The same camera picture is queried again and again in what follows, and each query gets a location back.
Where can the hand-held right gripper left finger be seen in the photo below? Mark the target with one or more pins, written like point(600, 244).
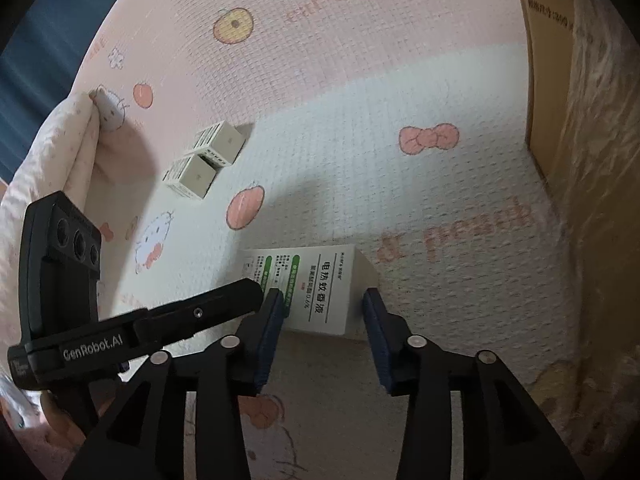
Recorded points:
point(270, 336)

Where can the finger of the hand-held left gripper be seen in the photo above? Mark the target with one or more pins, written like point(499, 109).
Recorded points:
point(210, 307)

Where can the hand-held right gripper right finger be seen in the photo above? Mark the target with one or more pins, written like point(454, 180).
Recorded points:
point(378, 345)

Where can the white box with green label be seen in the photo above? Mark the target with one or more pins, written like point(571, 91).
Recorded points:
point(312, 287)

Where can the brown cardboard box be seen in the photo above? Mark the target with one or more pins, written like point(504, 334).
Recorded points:
point(550, 70)

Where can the small white box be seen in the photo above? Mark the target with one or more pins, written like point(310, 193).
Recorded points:
point(192, 174)
point(220, 141)

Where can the pink printed bed sheet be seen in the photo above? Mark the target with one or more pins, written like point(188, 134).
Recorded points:
point(350, 110)

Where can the blue curtain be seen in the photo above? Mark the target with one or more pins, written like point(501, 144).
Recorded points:
point(55, 35)

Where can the crinkled beige cover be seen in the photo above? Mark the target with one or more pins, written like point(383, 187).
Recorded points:
point(602, 195)

